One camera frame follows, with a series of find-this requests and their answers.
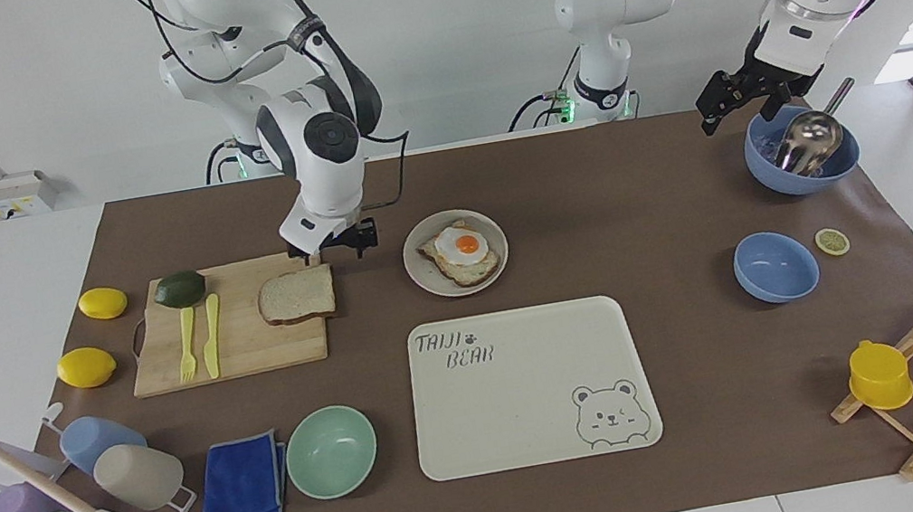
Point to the small blue bowl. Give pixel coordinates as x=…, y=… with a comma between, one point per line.
x=774, y=268

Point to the yellow-green plastic fork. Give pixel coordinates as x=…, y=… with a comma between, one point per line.
x=186, y=340

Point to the mint green bowl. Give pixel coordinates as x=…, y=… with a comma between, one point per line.
x=332, y=452

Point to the plain bread slice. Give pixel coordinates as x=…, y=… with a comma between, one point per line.
x=296, y=297

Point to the beige round plate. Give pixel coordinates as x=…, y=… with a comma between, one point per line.
x=433, y=282

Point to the fried egg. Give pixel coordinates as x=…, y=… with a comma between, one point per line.
x=461, y=245

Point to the yellow lemon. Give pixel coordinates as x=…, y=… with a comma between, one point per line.
x=102, y=303
x=86, y=368

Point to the lime slice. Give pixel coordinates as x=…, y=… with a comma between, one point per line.
x=832, y=241

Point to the blue folded cloth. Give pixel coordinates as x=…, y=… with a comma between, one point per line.
x=241, y=484

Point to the blue cup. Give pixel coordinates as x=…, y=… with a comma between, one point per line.
x=96, y=439

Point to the yellow cup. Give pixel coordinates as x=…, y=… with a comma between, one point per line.
x=879, y=374

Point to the toast with fried egg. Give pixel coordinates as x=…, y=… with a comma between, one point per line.
x=477, y=272

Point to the metal scoop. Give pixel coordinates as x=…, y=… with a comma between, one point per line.
x=809, y=138

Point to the dark green avocado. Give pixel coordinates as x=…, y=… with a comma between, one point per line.
x=180, y=290

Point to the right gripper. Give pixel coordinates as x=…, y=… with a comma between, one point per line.
x=336, y=238

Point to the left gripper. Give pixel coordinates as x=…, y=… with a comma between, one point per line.
x=776, y=73

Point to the yellow-green plastic knife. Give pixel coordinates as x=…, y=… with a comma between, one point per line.
x=212, y=336

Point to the white wall socket box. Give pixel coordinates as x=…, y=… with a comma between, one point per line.
x=7, y=196

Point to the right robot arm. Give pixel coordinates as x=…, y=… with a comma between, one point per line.
x=327, y=162

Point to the beige cup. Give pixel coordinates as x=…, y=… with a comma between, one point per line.
x=141, y=476

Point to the wooden cutting board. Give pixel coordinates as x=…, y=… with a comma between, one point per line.
x=270, y=350

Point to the cream tray with bear print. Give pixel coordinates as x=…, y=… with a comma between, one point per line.
x=522, y=383

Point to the large blue bowl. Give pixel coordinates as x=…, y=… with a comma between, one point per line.
x=773, y=174

